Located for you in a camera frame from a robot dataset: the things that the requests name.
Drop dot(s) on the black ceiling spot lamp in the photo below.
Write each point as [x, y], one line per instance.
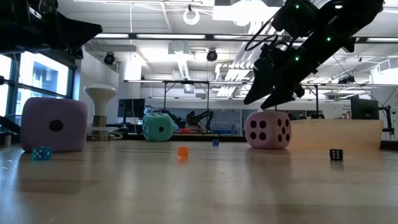
[212, 56]
[109, 59]

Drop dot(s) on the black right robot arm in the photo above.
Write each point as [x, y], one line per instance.
[348, 25]

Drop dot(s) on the black background robot arm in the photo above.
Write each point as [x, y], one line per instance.
[202, 116]

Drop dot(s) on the small black die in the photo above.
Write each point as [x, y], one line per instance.
[336, 154]

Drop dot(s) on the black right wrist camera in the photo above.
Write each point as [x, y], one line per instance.
[293, 17]

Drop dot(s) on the black computer monitor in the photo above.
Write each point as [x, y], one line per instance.
[363, 109]

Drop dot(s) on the large pink foam die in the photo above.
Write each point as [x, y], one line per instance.
[267, 129]

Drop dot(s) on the small orange die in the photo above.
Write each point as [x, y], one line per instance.
[183, 152]

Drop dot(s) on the large purple foam die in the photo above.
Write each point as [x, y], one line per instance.
[53, 124]

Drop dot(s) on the large teal foam die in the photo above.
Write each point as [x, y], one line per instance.
[157, 127]

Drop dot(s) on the small dark blue die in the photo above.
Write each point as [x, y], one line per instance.
[215, 142]

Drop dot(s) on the white ventilation duct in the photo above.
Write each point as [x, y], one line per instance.
[182, 65]

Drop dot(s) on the black background rig frame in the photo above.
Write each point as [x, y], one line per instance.
[186, 82]

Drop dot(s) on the small light blue die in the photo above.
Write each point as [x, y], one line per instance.
[41, 153]

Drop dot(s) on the long ceiling light strip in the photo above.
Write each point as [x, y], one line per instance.
[171, 36]

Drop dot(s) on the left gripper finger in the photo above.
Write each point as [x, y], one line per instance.
[77, 31]

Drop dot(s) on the small red background object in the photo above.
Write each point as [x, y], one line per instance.
[185, 130]

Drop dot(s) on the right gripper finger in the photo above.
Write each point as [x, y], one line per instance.
[281, 98]
[261, 87]

